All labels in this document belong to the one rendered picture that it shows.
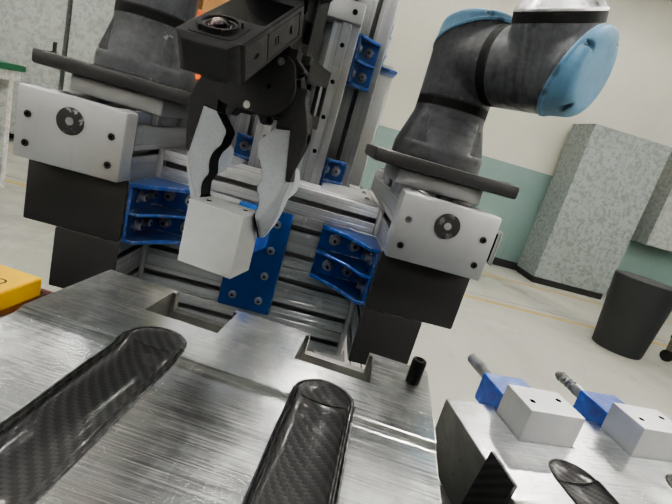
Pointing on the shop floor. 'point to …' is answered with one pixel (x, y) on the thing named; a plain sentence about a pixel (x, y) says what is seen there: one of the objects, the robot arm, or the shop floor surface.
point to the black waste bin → (632, 314)
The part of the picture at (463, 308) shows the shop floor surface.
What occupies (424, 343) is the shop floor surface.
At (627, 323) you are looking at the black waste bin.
